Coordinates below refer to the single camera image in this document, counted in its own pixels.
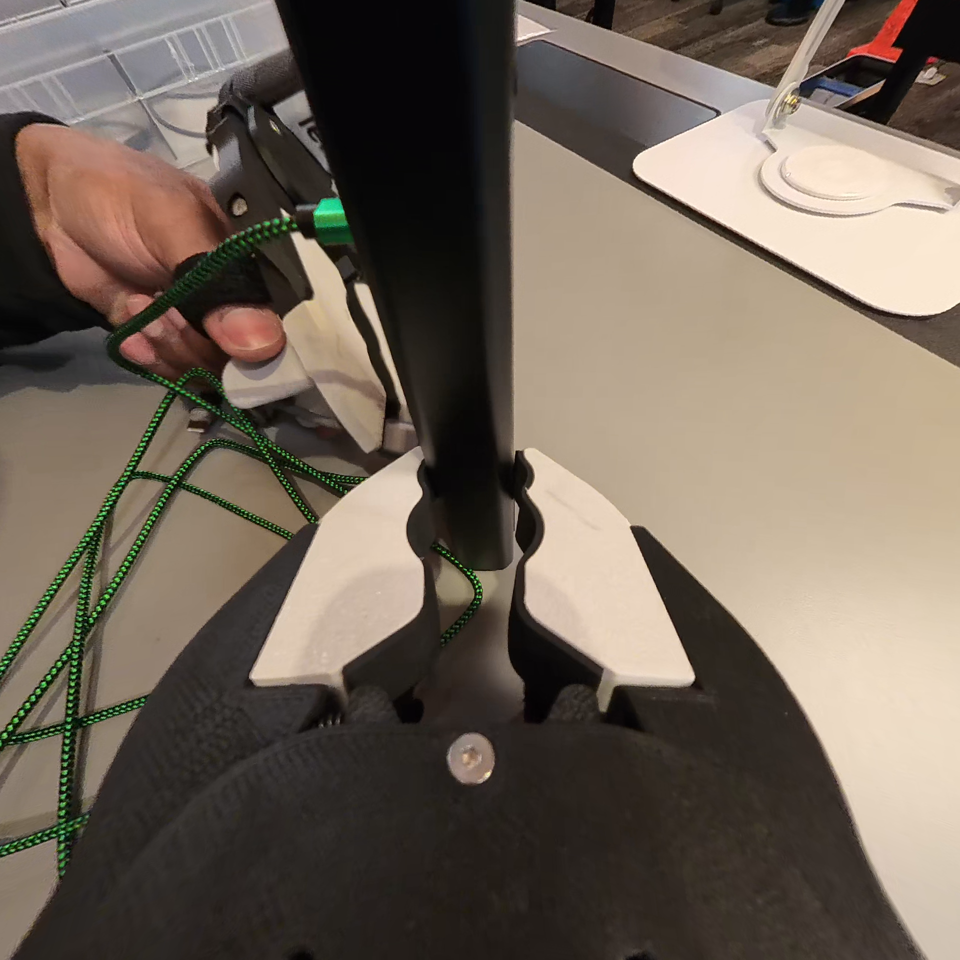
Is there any grey desk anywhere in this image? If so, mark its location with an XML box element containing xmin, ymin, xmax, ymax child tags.
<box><xmin>0</xmin><ymin>0</ymin><xmax>960</xmax><ymax>960</ymax></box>

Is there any person's left forearm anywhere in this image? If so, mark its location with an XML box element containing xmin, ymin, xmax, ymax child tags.
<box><xmin>0</xmin><ymin>112</ymin><xmax>114</xmax><ymax>352</ymax></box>

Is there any green braided cable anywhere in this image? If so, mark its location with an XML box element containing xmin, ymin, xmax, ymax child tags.
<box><xmin>0</xmin><ymin>196</ymin><xmax>485</xmax><ymax>880</ymax></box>

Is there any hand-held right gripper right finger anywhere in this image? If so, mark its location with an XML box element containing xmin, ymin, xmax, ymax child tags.
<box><xmin>508</xmin><ymin>447</ymin><xmax>697</xmax><ymax>696</ymax></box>

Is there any black box-shaped USB hub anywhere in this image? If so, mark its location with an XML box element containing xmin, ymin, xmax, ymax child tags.
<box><xmin>276</xmin><ymin>0</ymin><xmax>520</xmax><ymax>571</ymax></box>

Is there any clear plastic storage box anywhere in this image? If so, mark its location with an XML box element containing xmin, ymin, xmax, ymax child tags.
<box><xmin>0</xmin><ymin>0</ymin><xmax>301</xmax><ymax>162</ymax></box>

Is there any grey storage bin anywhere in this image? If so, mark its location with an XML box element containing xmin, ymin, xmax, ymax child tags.
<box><xmin>796</xmin><ymin>56</ymin><xmax>905</xmax><ymax>108</ymax></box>

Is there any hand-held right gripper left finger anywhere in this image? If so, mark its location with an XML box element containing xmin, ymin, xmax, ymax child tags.
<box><xmin>247</xmin><ymin>448</ymin><xmax>444</xmax><ymax>689</ymax></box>

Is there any person's left hand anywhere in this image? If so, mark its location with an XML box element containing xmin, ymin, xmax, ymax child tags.
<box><xmin>15</xmin><ymin>122</ymin><xmax>290</xmax><ymax>384</ymax></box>

